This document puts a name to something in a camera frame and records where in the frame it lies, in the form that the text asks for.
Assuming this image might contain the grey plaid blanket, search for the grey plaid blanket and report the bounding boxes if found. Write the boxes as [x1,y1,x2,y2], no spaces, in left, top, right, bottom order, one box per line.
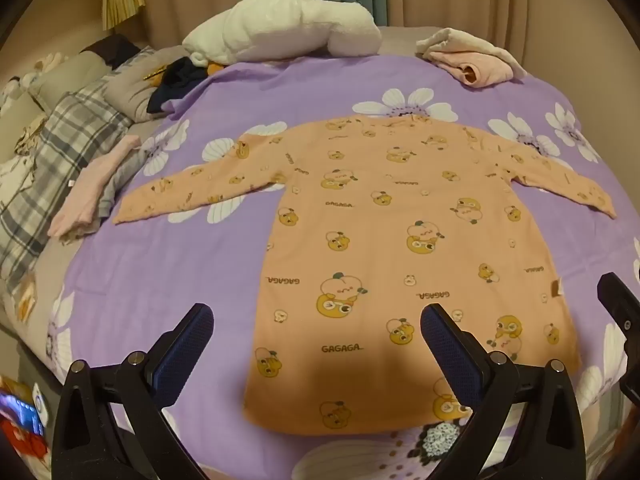
[0,77,135,283]

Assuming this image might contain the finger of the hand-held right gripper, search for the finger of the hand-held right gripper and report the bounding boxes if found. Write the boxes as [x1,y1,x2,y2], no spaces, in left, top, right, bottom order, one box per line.
[597,272,640,397]

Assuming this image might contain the dark navy cloth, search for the dark navy cloth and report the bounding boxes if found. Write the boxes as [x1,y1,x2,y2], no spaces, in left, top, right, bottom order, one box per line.
[146,57,212,114]

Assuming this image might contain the pink folded cloth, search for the pink folded cloth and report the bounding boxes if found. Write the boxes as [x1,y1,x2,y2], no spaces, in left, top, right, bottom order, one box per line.
[47,135,141,241]

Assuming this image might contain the beige pillow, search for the beige pillow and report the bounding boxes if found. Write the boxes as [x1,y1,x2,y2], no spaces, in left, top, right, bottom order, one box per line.
[27,50,119,107]

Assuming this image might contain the white fluffy towel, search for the white fluffy towel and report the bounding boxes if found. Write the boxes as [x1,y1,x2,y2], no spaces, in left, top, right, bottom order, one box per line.
[181,0,382,67]

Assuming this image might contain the grey folded cloth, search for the grey folded cloth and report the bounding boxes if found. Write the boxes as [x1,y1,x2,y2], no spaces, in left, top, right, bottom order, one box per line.
[97,149,151,219]

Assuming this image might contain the grey pillow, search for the grey pillow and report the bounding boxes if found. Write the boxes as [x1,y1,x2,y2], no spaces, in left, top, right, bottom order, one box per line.
[102,45,193,123]

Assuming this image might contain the colourful box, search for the colourful box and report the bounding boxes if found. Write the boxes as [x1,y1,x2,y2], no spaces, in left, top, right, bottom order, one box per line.
[0,377,49,463]

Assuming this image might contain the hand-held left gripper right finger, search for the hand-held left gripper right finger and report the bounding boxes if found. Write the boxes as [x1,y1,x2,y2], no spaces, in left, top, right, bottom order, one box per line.
[420,304,586,480]

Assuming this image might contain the folded cream and pink clothes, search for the folded cream and pink clothes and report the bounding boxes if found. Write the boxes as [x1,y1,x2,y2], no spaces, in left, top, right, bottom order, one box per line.
[416,28,527,87]

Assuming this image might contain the orange cartoon print shirt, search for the orange cartoon print shirt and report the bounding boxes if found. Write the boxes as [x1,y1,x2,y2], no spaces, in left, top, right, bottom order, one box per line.
[111,114,618,431]

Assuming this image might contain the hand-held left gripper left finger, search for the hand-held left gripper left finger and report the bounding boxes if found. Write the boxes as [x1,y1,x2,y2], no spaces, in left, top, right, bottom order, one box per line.
[51,303,216,480]

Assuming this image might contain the purple floral blanket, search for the purple floral blanket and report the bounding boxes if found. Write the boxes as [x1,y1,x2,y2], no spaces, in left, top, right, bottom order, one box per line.
[42,52,640,480]

